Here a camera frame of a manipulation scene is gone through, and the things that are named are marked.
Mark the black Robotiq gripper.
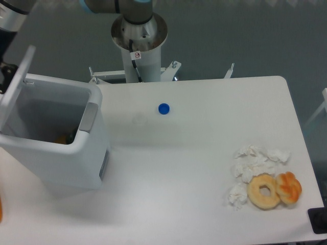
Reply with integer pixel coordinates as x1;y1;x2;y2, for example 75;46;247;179
0;29;18;94

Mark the white trash can lid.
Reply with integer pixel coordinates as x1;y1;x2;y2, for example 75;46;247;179
1;45;36;131

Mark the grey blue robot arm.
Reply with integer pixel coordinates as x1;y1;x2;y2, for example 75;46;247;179
1;1;153;94

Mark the white trash can body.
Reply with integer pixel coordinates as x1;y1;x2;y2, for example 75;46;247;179
1;74;109;189

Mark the orange trash inside can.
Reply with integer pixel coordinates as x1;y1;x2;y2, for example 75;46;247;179
54;135;67;144

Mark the white bottle cap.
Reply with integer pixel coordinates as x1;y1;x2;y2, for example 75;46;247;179
132;113;147;125

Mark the blue bottle cap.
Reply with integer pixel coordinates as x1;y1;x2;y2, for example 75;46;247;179
158;103;170;115

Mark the orange object at edge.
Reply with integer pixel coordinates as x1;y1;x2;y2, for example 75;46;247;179
0;196;3;223

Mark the large crumpled white tissue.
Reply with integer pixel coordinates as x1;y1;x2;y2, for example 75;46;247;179
232;144;276;183

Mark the small crumpled white tissue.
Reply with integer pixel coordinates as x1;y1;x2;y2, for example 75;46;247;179
228;183;248;210

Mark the crumpled white tissue right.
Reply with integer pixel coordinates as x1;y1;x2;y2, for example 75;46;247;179
267;149;291;164

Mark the orange glazed bread roll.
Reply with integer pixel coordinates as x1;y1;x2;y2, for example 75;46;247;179
276;171;302;205

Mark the black device at edge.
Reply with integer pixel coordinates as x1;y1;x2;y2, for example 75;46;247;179
308;207;326;234

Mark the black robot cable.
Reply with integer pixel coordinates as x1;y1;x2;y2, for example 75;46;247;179
128;38;143;83

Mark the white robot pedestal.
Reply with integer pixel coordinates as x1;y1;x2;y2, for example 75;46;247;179
89;13;181;84

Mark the ring donut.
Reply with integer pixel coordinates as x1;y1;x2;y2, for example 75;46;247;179
247;174;281;210

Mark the white frame at right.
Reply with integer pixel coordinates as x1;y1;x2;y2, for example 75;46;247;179
303;88;326;135

